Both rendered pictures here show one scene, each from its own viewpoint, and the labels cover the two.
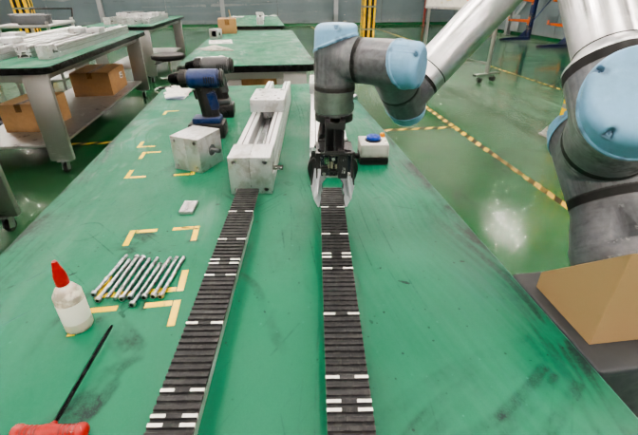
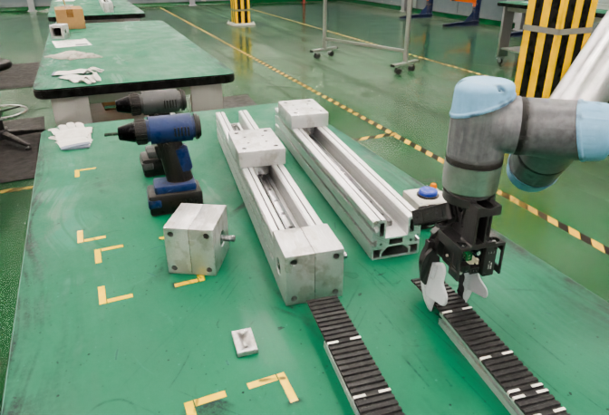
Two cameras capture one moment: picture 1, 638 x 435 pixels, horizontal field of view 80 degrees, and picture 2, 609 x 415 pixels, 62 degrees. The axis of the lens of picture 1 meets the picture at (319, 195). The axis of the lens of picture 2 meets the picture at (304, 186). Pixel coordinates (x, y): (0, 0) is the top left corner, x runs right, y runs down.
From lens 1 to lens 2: 41 cm
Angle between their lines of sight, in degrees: 14
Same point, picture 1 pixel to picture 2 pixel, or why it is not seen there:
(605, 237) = not seen: outside the picture
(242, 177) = (304, 280)
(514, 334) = not seen: outside the picture
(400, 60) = (596, 130)
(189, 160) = (195, 259)
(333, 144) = (477, 234)
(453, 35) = (595, 81)
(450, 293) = not seen: outside the picture
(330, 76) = (487, 149)
